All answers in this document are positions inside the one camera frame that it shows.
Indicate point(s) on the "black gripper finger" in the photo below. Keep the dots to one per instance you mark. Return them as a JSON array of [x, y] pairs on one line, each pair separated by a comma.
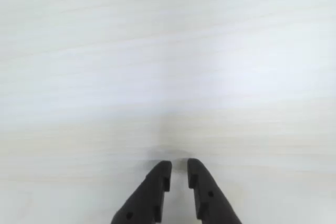
[[147, 195], [207, 195]]

